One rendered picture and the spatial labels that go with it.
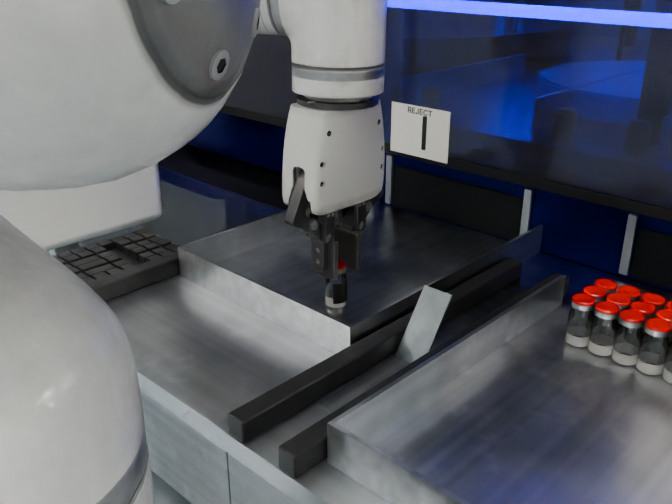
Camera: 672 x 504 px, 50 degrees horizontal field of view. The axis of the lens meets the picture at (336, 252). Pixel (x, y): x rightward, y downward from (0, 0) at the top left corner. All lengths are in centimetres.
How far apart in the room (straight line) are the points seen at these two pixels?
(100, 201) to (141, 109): 100
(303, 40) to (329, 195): 14
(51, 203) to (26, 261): 85
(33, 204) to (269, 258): 40
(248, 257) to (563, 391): 40
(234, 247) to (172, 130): 69
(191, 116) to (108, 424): 11
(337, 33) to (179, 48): 46
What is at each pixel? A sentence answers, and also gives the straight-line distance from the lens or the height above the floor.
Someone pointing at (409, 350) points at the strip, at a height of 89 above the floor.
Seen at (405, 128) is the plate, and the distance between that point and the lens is 87.
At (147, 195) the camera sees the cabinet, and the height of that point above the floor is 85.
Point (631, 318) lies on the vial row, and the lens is 67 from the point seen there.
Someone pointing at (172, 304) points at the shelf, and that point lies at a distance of 76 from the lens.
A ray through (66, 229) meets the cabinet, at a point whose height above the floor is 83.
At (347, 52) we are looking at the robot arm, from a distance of 62.
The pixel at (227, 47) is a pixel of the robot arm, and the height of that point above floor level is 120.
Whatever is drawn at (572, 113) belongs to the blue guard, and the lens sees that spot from 75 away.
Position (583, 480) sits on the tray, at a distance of 55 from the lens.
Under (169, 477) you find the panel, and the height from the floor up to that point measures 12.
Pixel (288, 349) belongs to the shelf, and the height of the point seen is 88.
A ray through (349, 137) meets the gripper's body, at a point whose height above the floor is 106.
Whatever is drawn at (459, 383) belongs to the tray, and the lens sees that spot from 62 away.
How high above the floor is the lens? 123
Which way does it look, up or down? 23 degrees down
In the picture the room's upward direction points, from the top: straight up
